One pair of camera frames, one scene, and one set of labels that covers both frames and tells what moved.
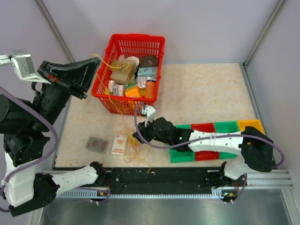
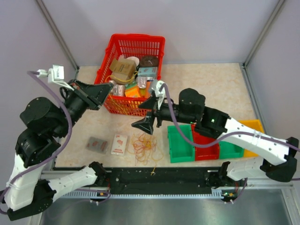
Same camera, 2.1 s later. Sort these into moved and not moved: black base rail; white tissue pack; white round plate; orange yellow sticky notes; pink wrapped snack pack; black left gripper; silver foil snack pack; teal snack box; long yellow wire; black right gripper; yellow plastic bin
Moved: black left gripper; long yellow wire; black right gripper
Not moved: yellow plastic bin; pink wrapped snack pack; white tissue pack; silver foil snack pack; black base rail; orange yellow sticky notes; white round plate; teal snack box
